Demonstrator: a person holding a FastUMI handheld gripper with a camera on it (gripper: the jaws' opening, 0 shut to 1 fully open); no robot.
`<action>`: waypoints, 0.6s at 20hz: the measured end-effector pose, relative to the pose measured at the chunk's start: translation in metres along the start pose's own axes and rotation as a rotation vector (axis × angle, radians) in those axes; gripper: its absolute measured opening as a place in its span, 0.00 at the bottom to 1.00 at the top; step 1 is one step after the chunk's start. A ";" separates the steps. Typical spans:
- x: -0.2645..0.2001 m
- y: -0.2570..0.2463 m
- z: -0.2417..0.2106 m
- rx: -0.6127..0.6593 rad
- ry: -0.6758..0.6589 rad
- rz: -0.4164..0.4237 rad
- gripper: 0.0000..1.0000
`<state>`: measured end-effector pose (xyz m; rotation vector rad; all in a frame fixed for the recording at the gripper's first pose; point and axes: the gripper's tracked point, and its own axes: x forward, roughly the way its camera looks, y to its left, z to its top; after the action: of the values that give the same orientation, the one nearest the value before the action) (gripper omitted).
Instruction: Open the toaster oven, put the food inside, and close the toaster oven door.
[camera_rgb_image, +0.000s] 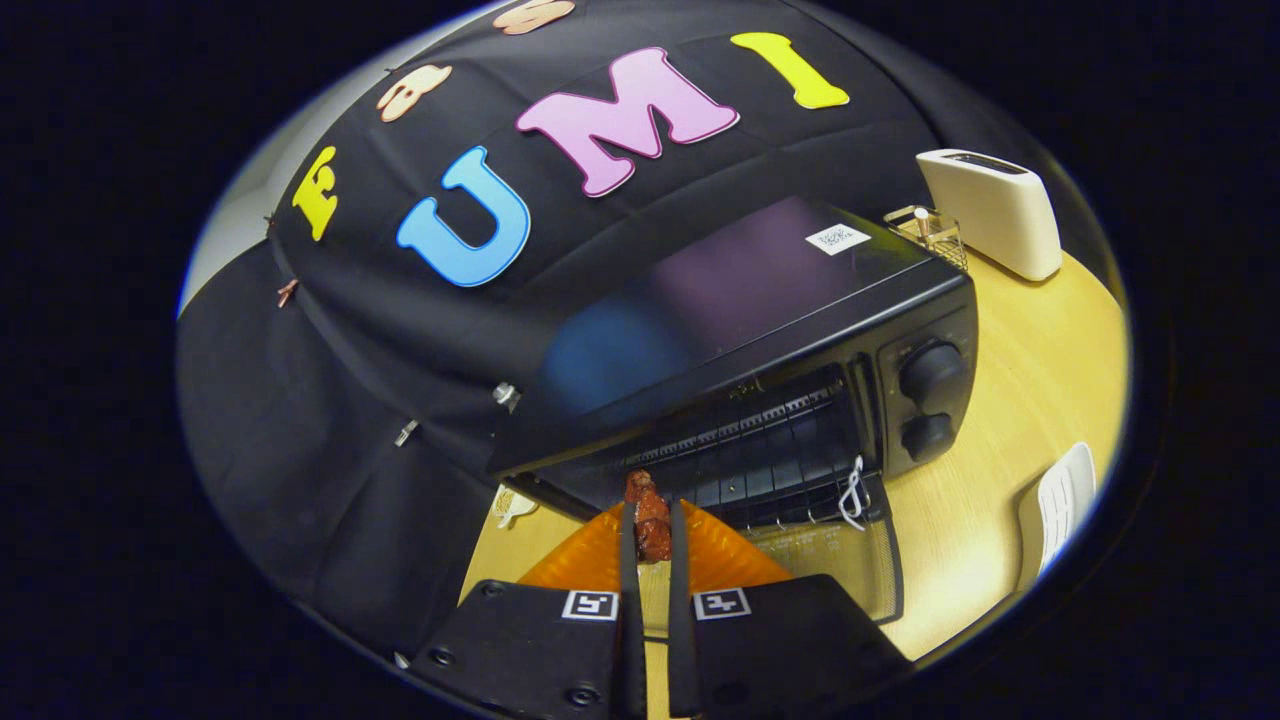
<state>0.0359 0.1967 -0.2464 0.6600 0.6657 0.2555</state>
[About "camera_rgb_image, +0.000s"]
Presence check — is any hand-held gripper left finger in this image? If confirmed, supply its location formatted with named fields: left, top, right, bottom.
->
left=410, top=500, right=648, bottom=720

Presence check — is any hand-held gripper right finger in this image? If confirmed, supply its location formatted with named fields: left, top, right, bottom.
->
left=668, top=500, right=911, bottom=720

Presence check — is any reddish brown bacon strip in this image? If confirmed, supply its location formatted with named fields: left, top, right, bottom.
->
left=625, top=470, right=673, bottom=563

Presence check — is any black toaster oven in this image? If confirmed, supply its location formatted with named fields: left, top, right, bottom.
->
left=487, top=195, right=979, bottom=627

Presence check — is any white bread toaster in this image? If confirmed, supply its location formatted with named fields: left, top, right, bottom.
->
left=916, top=149, right=1063, bottom=282

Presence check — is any divided cream condiment dish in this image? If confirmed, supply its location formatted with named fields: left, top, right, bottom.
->
left=492, top=487, right=539, bottom=529

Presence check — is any black backdrop cloth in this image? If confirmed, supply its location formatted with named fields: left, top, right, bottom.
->
left=178, top=0, right=1001, bottom=661

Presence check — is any small white dish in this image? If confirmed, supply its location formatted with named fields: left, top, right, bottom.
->
left=1018, top=442, right=1098, bottom=591

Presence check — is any gold wire basket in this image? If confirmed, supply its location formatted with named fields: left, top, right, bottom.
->
left=884, top=205, right=969, bottom=272

